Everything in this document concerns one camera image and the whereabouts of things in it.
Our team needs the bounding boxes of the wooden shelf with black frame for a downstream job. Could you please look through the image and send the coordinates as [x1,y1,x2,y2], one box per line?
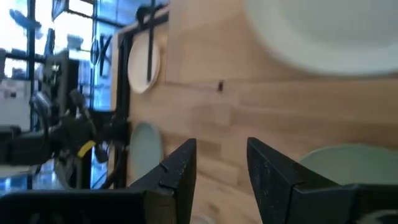
[145,0,398,85]

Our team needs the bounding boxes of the mint green plate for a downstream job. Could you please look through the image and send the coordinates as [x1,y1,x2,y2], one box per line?
[297,143,398,187]

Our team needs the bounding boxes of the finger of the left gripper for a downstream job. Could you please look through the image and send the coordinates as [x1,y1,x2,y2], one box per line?
[105,131,129,146]
[107,119,130,133]

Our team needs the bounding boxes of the pale grey-blue plate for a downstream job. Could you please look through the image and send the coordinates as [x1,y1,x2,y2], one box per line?
[244,0,398,78]

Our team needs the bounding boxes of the black aluminium table frame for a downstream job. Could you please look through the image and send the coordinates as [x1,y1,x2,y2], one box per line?
[110,12,170,190]

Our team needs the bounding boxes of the small black clamp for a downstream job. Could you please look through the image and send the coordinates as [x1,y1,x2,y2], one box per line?
[136,5,157,28]

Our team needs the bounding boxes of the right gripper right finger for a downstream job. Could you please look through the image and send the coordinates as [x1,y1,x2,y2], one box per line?
[247,137,398,224]

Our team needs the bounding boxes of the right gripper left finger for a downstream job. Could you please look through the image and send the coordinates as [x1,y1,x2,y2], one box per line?
[0,138,198,224]

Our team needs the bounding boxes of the white plate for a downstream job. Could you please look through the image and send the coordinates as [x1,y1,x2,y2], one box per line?
[127,30,162,95]

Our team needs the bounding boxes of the beige plate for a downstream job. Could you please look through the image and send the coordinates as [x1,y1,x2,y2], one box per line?
[190,214,216,224]

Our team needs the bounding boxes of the teal plate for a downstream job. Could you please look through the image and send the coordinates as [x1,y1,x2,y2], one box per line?
[128,121,164,185]

